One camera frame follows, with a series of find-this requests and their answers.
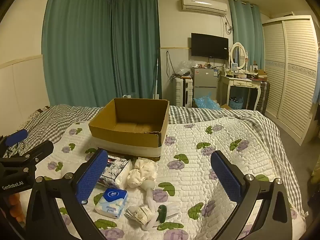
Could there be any dark suitcase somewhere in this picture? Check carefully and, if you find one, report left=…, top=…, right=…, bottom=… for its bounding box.
left=255, top=80, right=271, bottom=113

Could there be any blue and white tissue pack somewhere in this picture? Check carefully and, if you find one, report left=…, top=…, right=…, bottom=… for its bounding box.
left=94, top=188, right=128, bottom=219

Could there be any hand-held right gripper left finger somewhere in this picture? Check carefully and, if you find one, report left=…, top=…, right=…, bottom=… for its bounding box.
left=25, top=149, right=108, bottom=240

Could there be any white thin cloth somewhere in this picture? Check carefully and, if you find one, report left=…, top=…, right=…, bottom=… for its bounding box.
left=144, top=202, right=181, bottom=230

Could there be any white floral quilt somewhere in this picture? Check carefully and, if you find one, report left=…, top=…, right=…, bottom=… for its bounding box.
left=15, top=116, right=307, bottom=240

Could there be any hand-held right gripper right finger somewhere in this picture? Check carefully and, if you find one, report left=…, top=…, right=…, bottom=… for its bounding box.
left=210, top=150, right=294, bottom=240

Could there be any white air conditioner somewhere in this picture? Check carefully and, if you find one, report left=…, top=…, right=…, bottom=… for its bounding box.
left=180, top=0, right=228, bottom=17

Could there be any wide teal curtain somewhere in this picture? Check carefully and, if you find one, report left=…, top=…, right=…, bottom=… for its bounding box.
left=42, top=0, right=113, bottom=107

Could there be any white sock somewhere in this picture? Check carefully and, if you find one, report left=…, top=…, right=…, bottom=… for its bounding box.
left=141, top=179, right=157, bottom=211

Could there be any white suitcase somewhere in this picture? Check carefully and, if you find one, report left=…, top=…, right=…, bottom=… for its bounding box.
left=174, top=77, right=194, bottom=107

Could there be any floral tissue pack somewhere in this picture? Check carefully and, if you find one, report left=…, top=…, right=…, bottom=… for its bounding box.
left=99, top=155, right=133, bottom=188

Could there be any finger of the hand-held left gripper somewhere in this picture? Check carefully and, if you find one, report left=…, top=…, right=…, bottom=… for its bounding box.
left=0, top=140, right=54, bottom=171
left=0, top=129, right=28, bottom=153

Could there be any white dressing table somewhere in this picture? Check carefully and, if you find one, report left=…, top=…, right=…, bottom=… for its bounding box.
left=219, top=73, right=260, bottom=111

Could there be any black wall television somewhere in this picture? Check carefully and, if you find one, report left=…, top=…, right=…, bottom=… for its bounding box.
left=191, top=32, right=229, bottom=60

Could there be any black wall cable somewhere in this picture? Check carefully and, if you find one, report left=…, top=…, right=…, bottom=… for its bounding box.
left=166, top=50, right=177, bottom=81

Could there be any person's left hand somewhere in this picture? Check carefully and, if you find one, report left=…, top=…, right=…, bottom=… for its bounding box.
left=9, top=193, right=25, bottom=222

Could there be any blue basket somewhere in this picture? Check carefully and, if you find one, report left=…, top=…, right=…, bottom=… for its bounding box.
left=229, top=96, right=244, bottom=110

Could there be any narrow teal curtain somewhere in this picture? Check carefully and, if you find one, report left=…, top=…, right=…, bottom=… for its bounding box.
left=229, top=0, right=265, bottom=72

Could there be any white pole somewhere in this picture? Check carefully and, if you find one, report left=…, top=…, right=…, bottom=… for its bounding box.
left=152, top=50, right=161, bottom=100

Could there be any white louvred wardrobe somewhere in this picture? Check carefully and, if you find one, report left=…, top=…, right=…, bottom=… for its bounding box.
left=262, top=15, right=320, bottom=144

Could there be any pile of blue plastic bags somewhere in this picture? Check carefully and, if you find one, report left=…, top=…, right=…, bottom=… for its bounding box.
left=194, top=92, right=222, bottom=110

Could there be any clear plastic bag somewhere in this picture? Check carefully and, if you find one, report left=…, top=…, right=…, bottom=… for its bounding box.
left=175, top=60, right=193, bottom=78

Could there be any white lace ribbon roll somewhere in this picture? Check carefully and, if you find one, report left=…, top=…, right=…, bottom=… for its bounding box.
left=124, top=205, right=156, bottom=230

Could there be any air conditioner cable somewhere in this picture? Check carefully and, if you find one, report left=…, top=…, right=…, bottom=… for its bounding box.
left=223, top=16, right=234, bottom=34

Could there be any grey cabinet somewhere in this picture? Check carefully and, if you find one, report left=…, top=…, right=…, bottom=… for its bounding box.
left=192, top=67, right=218, bottom=107

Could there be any small green plush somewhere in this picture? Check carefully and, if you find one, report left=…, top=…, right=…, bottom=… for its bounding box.
left=156, top=204, right=167, bottom=224

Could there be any cream ruffled cloth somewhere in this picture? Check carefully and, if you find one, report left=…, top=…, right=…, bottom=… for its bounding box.
left=127, top=157, right=157, bottom=188

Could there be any white oval mirror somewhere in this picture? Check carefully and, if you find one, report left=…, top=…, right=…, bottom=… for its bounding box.
left=229, top=42, right=247, bottom=71

